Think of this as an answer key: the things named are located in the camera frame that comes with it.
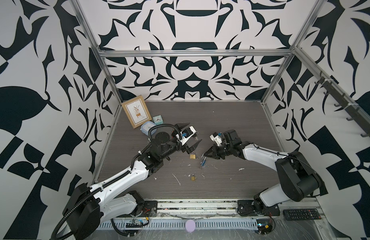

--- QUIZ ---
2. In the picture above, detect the blue square alarm clock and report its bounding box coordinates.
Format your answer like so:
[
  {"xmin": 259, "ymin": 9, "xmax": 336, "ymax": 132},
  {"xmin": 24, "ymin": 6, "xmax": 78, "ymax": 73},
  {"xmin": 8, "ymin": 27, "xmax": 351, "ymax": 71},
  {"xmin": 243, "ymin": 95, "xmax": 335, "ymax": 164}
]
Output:
[{"xmin": 140, "ymin": 121, "xmax": 156, "ymax": 136}]

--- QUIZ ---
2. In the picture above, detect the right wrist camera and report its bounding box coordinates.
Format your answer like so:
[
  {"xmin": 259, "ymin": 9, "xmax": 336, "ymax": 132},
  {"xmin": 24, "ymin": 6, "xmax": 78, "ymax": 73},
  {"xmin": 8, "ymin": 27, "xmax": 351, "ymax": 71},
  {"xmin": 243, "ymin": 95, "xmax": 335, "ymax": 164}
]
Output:
[{"xmin": 210, "ymin": 133, "xmax": 224, "ymax": 147}]

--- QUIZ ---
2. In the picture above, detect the purple round lid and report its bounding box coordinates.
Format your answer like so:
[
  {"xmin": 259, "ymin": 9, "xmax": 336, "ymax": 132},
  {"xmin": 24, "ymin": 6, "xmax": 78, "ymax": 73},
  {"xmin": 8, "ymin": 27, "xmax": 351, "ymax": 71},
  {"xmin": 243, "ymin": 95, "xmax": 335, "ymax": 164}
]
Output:
[{"xmin": 185, "ymin": 220, "xmax": 196, "ymax": 233}]

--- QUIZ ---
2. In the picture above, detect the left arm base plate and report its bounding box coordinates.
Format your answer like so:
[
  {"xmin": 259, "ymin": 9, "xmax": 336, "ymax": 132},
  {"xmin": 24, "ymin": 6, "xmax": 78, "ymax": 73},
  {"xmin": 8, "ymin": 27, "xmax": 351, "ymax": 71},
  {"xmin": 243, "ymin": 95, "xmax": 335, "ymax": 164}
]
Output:
[{"xmin": 137, "ymin": 201, "xmax": 158, "ymax": 218}]

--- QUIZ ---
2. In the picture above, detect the circuit board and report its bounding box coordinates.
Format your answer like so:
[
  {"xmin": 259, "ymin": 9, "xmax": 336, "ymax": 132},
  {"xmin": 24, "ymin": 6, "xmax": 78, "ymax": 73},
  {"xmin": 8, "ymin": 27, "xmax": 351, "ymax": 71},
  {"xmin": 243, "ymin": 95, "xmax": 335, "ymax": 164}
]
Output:
[
  {"xmin": 126, "ymin": 218, "xmax": 150, "ymax": 228},
  {"xmin": 255, "ymin": 218, "xmax": 276, "ymax": 236}
]

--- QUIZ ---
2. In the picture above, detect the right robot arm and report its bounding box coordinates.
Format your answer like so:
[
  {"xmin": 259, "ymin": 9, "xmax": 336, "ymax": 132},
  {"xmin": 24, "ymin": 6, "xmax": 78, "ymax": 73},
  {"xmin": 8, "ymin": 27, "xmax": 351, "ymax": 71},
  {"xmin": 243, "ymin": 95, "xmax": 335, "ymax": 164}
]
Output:
[{"xmin": 203, "ymin": 130, "xmax": 326, "ymax": 212}]

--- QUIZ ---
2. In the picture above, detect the right circuit board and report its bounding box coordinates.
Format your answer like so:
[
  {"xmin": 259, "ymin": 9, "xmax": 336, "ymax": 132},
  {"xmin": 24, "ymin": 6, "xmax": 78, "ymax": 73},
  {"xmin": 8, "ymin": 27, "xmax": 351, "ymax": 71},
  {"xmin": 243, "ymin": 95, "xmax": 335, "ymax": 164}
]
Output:
[{"xmin": 255, "ymin": 218, "xmax": 276, "ymax": 236}]

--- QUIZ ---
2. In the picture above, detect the black coat hook rack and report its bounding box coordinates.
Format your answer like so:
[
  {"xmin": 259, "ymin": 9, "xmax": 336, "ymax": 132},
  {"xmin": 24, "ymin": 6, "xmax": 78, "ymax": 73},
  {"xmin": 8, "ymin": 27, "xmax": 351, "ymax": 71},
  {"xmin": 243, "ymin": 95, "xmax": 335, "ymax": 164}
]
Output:
[{"xmin": 315, "ymin": 71, "xmax": 370, "ymax": 139}]

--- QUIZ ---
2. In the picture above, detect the wooden picture frame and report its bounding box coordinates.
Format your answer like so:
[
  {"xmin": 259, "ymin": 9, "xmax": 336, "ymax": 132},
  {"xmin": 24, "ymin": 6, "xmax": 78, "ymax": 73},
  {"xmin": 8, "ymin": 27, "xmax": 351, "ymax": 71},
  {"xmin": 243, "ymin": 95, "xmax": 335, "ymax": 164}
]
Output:
[{"xmin": 122, "ymin": 95, "xmax": 152, "ymax": 129}]

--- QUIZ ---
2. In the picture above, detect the green square alarm clock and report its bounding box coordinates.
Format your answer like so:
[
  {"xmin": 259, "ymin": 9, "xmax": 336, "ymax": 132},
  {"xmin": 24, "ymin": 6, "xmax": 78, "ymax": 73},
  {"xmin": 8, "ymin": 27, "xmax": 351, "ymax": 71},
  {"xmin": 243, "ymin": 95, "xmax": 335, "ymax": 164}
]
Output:
[{"xmin": 153, "ymin": 115, "xmax": 164, "ymax": 125}]

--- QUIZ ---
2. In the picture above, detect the white slotted cable duct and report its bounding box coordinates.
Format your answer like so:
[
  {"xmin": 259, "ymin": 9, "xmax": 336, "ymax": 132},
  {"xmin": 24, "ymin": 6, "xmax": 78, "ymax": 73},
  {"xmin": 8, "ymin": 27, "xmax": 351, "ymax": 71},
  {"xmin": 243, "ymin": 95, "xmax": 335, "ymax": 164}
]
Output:
[{"xmin": 114, "ymin": 219, "xmax": 258, "ymax": 231}]

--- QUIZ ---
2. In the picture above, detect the black remote control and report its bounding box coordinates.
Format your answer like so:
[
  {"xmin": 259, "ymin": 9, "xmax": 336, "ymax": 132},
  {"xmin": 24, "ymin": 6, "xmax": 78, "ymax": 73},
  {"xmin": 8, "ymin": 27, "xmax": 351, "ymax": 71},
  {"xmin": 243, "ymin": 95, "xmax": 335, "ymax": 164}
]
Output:
[{"xmin": 283, "ymin": 209, "xmax": 321, "ymax": 221}]

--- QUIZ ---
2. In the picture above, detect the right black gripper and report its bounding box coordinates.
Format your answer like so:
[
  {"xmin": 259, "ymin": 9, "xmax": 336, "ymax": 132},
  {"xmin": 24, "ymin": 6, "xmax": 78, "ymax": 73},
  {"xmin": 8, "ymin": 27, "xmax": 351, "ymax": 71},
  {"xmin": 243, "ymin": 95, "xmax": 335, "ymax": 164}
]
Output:
[{"xmin": 203, "ymin": 143, "xmax": 234, "ymax": 160}]

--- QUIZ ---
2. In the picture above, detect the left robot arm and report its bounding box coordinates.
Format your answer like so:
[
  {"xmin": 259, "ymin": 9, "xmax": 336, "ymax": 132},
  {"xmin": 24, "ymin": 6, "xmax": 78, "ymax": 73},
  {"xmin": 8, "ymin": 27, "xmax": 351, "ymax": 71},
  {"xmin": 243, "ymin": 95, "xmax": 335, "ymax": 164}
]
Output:
[{"xmin": 50, "ymin": 123, "xmax": 199, "ymax": 240}]

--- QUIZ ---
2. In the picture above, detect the left circuit board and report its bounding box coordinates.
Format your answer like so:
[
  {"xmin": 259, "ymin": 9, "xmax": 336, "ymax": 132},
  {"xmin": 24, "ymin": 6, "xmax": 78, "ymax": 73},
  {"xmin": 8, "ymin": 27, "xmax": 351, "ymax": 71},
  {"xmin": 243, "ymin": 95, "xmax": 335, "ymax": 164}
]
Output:
[{"xmin": 126, "ymin": 218, "xmax": 150, "ymax": 228}]

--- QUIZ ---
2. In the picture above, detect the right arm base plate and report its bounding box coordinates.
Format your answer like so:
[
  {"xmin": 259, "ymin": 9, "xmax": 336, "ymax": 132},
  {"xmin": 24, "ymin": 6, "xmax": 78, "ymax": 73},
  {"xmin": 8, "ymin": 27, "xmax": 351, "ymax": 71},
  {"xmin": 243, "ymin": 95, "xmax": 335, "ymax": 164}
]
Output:
[{"xmin": 237, "ymin": 200, "xmax": 281, "ymax": 217}]

